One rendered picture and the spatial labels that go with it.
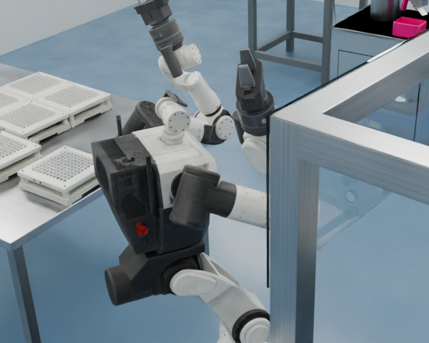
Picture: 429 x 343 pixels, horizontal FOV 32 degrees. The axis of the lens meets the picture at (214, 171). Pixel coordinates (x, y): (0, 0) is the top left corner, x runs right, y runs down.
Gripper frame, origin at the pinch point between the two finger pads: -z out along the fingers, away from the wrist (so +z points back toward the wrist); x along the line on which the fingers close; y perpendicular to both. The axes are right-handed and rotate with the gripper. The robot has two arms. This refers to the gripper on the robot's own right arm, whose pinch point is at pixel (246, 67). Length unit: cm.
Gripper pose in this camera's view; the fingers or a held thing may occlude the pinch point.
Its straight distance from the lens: 164.6
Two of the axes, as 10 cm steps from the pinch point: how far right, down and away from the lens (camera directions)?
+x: 0.8, -7.8, 6.2
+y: 9.7, -0.7, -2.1
